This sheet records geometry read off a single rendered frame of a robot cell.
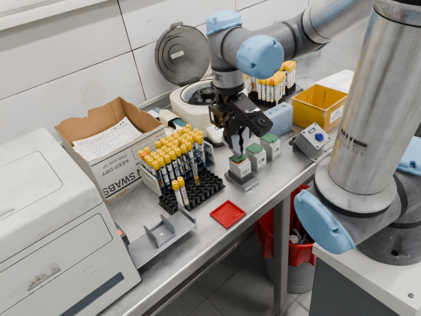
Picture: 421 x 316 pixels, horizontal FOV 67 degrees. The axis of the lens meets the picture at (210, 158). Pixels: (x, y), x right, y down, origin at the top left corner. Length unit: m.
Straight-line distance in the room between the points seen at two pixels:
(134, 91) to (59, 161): 0.69
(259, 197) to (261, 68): 0.39
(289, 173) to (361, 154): 0.52
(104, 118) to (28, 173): 0.57
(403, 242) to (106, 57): 1.01
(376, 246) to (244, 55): 0.44
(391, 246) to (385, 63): 0.43
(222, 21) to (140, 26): 0.60
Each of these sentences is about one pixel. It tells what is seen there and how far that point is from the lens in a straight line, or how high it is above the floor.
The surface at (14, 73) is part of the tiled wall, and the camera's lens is 1.12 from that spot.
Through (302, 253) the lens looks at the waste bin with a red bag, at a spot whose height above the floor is 0.39.
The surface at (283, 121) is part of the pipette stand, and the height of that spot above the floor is 0.93.
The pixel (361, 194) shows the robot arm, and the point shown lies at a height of 1.16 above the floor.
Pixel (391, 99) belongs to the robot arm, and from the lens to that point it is 0.38.
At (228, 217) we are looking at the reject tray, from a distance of 0.82.
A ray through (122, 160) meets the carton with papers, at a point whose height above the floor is 0.98.
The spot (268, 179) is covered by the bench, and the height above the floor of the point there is 0.87.
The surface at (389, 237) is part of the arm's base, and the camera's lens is 0.69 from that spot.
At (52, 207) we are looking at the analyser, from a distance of 0.55.
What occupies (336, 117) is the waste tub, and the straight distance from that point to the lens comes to 1.11.
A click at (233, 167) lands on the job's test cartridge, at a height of 0.94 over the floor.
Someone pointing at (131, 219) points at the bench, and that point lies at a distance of 0.89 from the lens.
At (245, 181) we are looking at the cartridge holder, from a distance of 0.89.
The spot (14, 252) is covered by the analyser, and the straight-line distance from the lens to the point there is 0.57.
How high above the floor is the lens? 1.50
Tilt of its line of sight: 38 degrees down
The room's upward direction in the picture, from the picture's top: 9 degrees counter-clockwise
